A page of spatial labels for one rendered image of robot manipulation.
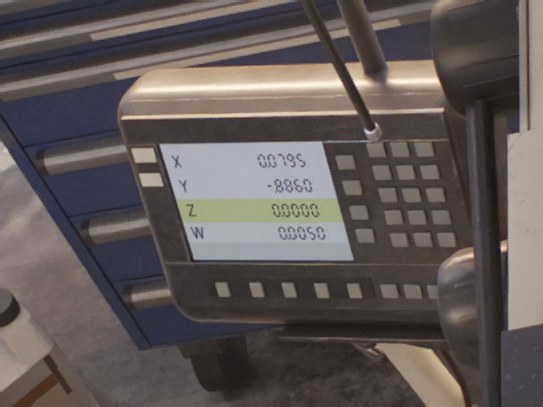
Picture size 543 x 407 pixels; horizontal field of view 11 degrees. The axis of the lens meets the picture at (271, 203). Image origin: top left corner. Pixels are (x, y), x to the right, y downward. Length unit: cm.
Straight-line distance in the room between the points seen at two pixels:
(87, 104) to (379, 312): 113
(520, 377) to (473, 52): 29
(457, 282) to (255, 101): 82
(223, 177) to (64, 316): 181
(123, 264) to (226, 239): 128
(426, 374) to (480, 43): 107
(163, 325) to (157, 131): 142
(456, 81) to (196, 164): 90
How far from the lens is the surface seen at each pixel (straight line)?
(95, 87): 335
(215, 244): 233
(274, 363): 386
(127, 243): 357
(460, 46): 141
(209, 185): 230
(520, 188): 125
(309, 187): 226
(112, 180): 347
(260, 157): 226
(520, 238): 123
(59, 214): 354
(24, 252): 422
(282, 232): 229
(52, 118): 340
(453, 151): 218
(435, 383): 246
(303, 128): 223
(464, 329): 145
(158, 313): 367
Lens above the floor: 277
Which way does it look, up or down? 43 degrees down
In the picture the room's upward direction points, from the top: 30 degrees counter-clockwise
